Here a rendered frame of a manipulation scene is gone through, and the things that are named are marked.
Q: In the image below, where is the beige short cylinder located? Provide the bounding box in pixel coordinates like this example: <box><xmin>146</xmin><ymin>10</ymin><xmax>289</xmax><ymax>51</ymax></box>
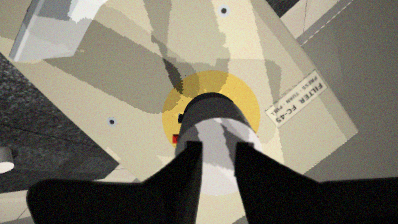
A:
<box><xmin>0</xmin><ymin>146</ymin><xmax>14</xmax><ymax>173</ymax></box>

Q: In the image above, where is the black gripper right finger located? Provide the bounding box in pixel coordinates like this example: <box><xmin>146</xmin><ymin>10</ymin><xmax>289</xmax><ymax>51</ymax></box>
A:
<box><xmin>234</xmin><ymin>142</ymin><xmax>398</xmax><ymax>224</ymax></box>

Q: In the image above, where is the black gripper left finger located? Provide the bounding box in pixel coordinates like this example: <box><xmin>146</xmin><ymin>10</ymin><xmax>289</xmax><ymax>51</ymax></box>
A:
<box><xmin>26</xmin><ymin>141</ymin><xmax>202</xmax><ymax>224</ymax></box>

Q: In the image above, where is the beige rectangular panel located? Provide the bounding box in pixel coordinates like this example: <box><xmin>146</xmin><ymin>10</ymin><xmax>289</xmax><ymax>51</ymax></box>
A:
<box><xmin>0</xmin><ymin>0</ymin><xmax>359</xmax><ymax>182</ymax></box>

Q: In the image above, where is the white cylinder with two slots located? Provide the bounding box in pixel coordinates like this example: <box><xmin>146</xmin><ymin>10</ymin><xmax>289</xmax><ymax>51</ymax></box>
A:
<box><xmin>172</xmin><ymin>97</ymin><xmax>263</xmax><ymax>196</ymax></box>

